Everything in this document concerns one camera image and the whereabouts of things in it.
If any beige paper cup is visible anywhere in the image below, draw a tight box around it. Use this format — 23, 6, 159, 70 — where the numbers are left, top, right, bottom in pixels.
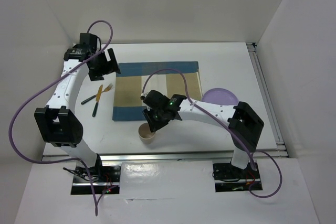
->
138, 123, 155, 144

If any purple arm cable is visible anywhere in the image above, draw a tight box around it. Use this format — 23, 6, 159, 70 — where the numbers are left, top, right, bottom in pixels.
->
8, 20, 114, 216
141, 68, 283, 198

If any blue and beige placemat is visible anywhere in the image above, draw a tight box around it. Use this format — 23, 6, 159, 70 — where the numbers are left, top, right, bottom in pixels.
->
112, 61, 204, 122

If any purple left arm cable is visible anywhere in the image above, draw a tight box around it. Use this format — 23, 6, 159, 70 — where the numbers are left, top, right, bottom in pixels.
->
8, 20, 114, 216

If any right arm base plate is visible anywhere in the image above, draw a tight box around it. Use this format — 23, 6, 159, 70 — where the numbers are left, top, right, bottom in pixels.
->
212, 163, 263, 193

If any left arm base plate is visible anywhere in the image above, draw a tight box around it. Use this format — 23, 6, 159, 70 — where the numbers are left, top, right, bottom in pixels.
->
63, 165, 121, 195

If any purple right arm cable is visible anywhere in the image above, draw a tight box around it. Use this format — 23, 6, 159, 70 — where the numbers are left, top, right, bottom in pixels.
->
141, 68, 283, 198

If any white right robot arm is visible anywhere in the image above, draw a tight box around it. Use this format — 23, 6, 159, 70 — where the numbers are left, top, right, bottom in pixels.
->
140, 90, 264, 178

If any aluminium table edge rail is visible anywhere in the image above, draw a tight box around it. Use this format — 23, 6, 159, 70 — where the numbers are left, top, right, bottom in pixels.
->
43, 150, 288, 162

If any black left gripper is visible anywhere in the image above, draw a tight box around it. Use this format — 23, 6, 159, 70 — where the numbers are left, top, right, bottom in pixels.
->
88, 48, 120, 81

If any purple plastic plate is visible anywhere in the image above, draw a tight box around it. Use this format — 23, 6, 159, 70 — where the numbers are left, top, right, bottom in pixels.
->
202, 88, 239, 105

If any aluminium side frame rail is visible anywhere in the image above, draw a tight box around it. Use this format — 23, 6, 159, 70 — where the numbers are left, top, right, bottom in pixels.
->
246, 42, 288, 157

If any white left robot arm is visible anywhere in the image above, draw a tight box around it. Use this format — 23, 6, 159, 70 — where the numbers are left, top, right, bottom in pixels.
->
34, 33, 121, 182

